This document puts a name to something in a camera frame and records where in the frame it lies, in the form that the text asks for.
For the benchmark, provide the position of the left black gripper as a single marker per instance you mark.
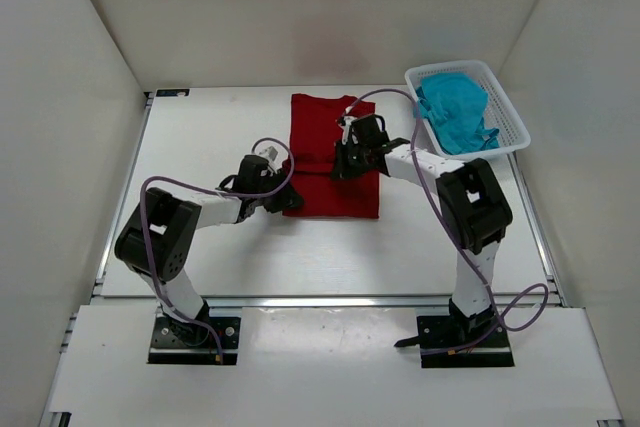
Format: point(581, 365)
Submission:
point(281, 192)

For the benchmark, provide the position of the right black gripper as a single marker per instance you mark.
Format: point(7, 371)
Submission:
point(345, 159)

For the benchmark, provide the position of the red t shirt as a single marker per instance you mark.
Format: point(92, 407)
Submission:
point(313, 133)

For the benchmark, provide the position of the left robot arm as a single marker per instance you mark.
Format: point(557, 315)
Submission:
point(156, 239)

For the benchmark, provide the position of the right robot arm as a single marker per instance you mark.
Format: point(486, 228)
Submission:
point(470, 205)

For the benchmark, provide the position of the teal t shirt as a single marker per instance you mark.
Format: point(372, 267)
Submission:
point(454, 105)

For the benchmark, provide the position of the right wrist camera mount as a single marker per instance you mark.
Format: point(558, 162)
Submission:
point(345, 122)

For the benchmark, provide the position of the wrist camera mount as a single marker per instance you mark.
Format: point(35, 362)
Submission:
point(269, 153)
point(345, 122)

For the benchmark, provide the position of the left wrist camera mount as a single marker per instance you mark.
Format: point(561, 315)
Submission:
point(269, 153)

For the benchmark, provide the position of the aluminium front rail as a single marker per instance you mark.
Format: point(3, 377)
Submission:
point(324, 301)

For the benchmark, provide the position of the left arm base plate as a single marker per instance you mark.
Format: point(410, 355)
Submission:
point(171, 345)

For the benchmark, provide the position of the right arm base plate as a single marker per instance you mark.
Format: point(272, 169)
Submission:
point(444, 346)

